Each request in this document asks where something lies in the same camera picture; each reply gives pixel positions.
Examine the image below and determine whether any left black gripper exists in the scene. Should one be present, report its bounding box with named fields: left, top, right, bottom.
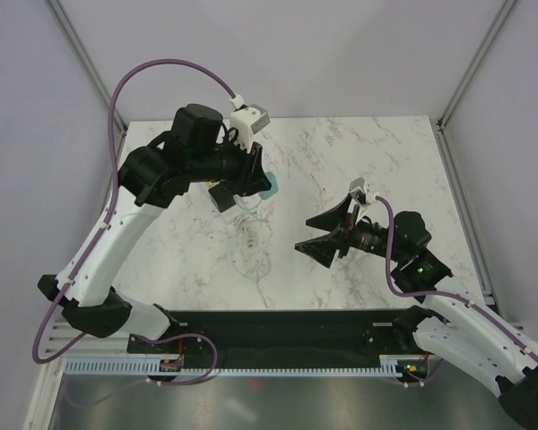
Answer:
left=189, top=132, right=270, bottom=197

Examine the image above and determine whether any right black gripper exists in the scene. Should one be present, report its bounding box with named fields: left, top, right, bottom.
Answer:
left=295, top=193, right=404, bottom=268

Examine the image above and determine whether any teal charger adapter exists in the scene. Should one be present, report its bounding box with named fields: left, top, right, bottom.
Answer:
left=259, top=172, right=279, bottom=201

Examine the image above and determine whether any black cube plug adapter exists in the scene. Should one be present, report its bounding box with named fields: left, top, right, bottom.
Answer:
left=207, top=183, right=236, bottom=213

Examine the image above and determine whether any thin teal cable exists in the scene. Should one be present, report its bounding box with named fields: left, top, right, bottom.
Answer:
left=230, top=199, right=277, bottom=281

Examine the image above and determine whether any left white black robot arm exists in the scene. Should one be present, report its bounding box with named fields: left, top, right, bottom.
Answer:
left=39, top=104, right=272, bottom=352

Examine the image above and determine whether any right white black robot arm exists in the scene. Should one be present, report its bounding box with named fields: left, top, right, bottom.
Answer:
left=294, top=194, right=538, bottom=429

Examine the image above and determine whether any white power strip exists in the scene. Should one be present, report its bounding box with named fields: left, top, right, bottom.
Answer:
left=204, top=182, right=245, bottom=223

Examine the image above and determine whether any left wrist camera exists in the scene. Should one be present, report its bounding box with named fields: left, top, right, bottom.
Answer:
left=229, top=105, right=270, bottom=152

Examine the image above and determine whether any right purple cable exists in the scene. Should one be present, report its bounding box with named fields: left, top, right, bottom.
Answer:
left=374, top=196, right=538, bottom=389

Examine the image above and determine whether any purple cable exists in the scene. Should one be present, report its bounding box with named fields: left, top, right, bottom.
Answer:
left=374, top=196, right=538, bottom=389
left=30, top=58, right=239, bottom=386

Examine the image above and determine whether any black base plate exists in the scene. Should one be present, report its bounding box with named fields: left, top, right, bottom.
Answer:
left=127, top=309, right=425, bottom=367

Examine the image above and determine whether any right aluminium frame post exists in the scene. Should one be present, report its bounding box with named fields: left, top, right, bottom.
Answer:
left=435, top=0, right=519, bottom=131

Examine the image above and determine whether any aluminium frame post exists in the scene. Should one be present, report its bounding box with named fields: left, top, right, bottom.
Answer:
left=45, top=0, right=129, bottom=134
left=435, top=0, right=519, bottom=131

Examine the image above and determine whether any white slotted cable duct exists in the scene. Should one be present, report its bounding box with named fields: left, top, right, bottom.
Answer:
left=64, top=356, right=428, bottom=377

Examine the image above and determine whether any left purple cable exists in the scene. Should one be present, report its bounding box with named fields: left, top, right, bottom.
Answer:
left=30, top=58, right=239, bottom=386

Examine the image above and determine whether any left aluminium frame post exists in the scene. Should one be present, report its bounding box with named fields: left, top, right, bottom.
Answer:
left=45, top=0, right=129, bottom=134

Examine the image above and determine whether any aluminium front rail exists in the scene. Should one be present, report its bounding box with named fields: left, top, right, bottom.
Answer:
left=39, top=322, right=129, bottom=357

